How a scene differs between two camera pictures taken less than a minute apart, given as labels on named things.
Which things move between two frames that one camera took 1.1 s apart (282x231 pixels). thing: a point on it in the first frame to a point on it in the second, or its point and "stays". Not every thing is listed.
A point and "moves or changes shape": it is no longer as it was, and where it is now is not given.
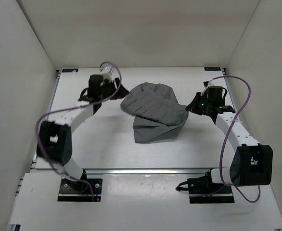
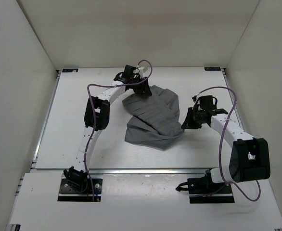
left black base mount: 79,191 stays
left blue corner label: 69,70 stays
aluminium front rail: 147,172 stays
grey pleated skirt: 157,114 moves or changes shape
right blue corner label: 212,69 stays
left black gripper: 121,92 to 144,90
